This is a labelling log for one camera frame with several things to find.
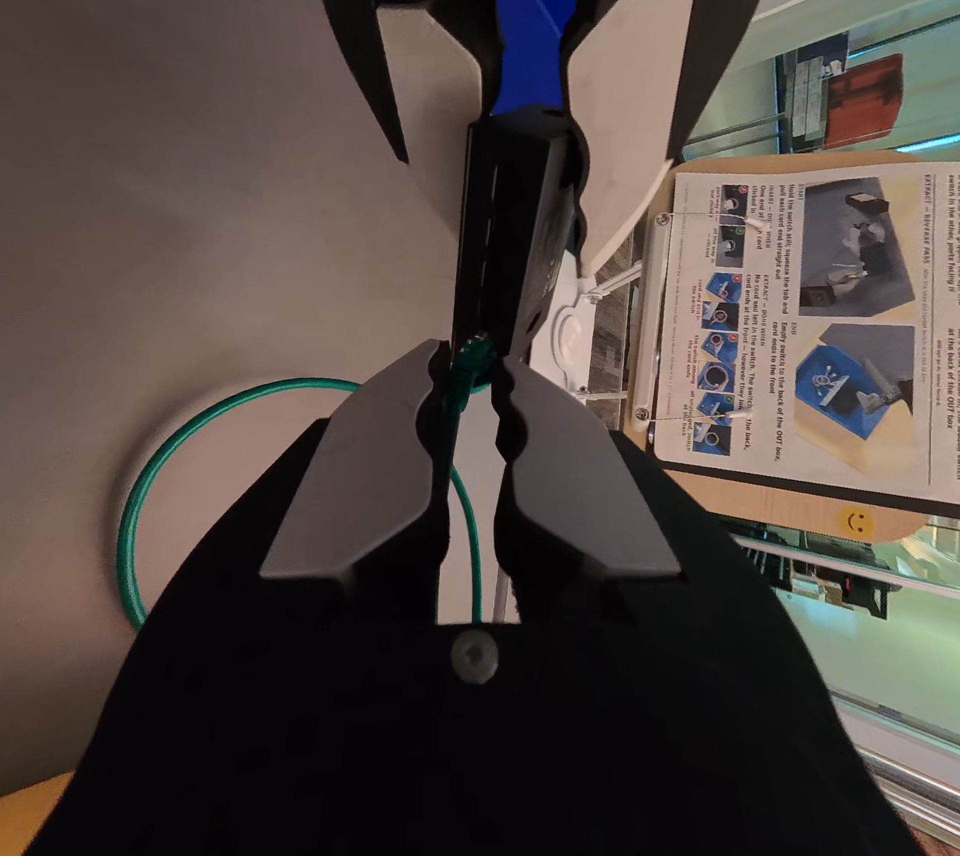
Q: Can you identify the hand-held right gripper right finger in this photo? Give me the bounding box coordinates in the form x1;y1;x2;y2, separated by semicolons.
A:
491;353;684;621

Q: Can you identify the yellow plastic bin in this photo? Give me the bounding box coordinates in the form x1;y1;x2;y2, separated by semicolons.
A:
0;773;76;856

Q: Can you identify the instruction sheet on stand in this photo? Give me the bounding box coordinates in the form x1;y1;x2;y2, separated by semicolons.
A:
626;151;960;546

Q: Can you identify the green ethernet cable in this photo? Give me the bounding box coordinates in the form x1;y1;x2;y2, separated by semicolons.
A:
116;333;500;634

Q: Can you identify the white stand base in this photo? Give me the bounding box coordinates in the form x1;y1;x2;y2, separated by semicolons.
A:
528;248;646;400

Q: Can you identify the red storage case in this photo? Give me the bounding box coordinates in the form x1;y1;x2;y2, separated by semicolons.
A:
825;53;905;148

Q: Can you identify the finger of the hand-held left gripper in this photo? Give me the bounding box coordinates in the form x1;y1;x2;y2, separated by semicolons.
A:
375;1;496;199
558;0;700;281

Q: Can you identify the blue plastic bin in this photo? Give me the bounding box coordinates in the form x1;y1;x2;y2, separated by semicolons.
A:
476;0;582;118

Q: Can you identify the black ethernet switch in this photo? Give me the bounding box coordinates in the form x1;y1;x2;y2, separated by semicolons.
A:
450;106;594;362

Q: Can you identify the clear poster holder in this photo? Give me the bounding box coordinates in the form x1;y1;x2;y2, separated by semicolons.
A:
633;211;751;433

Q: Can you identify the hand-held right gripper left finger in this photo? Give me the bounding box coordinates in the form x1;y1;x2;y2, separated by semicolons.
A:
258;338;451;625

